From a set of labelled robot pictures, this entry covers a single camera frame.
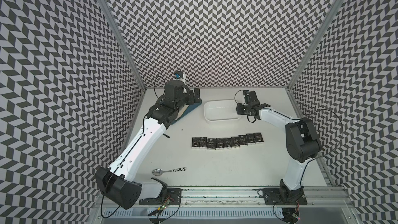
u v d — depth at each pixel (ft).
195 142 2.92
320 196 2.47
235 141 2.92
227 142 2.92
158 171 2.56
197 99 2.15
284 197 2.16
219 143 2.91
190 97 2.09
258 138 2.99
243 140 2.94
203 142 2.92
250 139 2.99
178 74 2.03
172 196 2.41
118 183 1.21
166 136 3.15
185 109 3.41
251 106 2.42
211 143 2.91
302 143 1.64
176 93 1.73
